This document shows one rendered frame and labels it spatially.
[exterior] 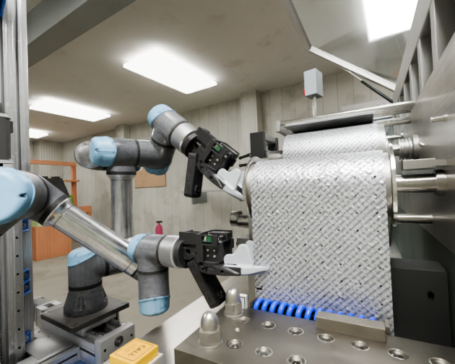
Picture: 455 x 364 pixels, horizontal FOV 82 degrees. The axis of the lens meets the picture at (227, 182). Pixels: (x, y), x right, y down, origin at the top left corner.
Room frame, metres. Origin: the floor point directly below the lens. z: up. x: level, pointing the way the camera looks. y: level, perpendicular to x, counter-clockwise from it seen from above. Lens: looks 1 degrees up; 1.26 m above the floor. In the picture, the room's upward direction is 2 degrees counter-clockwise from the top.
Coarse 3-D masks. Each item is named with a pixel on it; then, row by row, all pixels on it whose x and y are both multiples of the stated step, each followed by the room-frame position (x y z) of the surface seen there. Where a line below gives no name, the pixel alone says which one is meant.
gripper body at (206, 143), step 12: (204, 132) 0.65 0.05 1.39; (192, 144) 0.67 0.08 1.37; (204, 144) 0.65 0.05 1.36; (216, 144) 0.64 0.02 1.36; (228, 144) 0.67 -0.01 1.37; (204, 156) 0.63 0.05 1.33; (216, 156) 0.63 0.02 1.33; (228, 156) 0.63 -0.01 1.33; (216, 168) 0.62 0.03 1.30; (228, 168) 0.66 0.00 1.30
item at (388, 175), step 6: (384, 156) 0.45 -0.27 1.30; (384, 162) 0.44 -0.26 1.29; (252, 168) 0.56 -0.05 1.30; (390, 168) 0.43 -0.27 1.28; (390, 174) 0.43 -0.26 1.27; (390, 180) 0.42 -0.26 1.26; (390, 186) 0.42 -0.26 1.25; (390, 192) 0.43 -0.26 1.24; (390, 198) 0.43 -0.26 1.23; (390, 204) 0.43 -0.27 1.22; (390, 210) 0.44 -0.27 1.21; (390, 216) 0.46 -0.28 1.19
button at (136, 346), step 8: (128, 344) 0.58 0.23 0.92; (136, 344) 0.58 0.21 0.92; (144, 344) 0.58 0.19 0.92; (152, 344) 0.58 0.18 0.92; (120, 352) 0.56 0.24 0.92; (128, 352) 0.55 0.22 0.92; (136, 352) 0.55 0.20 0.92; (144, 352) 0.55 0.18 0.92; (152, 352) 0.56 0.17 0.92; (112, 360) 0.54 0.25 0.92; (120, 360) 0.53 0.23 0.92; (128, 360) 0.53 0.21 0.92; (136, 360) 0.53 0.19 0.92; (144, 360) 0.54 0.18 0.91
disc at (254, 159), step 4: (252, 160) 0.57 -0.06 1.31; (256, 160) 0.59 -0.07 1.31; (260, 160) 0.61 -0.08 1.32; (248, 164) 0.55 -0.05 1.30; (252, 164) 0.57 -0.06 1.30; (248, 168) 0.55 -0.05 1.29; (248, 172) 0.55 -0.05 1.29; (244, 176) 0.53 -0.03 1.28; (248, 176) 0.55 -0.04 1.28; (244, 180) 0.53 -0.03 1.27; (248, 180) 0.55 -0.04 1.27; (244, 184) 0.53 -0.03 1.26; (244, 188) 0.53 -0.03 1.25; (244, 192) 0.53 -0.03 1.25; (244, 196) 0.53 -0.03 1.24; (248, 196) 0.54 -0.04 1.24; (244, 200) 0.53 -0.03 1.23; (248, 200) 0.54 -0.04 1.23; (248, 204) 0.54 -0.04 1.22; (248, 208) 0.54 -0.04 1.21; (248, 212) 0.54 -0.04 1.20
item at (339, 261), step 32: (256, 224) 0.53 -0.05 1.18; (288, 224) 0.50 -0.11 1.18; (320, 224) 0.47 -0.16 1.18; (352, 224) 0.45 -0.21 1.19; (384, 224) 0.43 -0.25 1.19; (256, 256) 0.53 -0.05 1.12; (288, 256) 0.50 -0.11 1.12; (320, 256) 0.47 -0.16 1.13; (352, 256) 0.45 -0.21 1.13; (384, 256) 0.43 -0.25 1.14; (288, 288) 0.50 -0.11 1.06; (320, 288) 0.47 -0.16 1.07; (352, 288) 0.45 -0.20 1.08; (384, 288) 0.43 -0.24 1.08; (384, 320) 0.43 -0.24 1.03
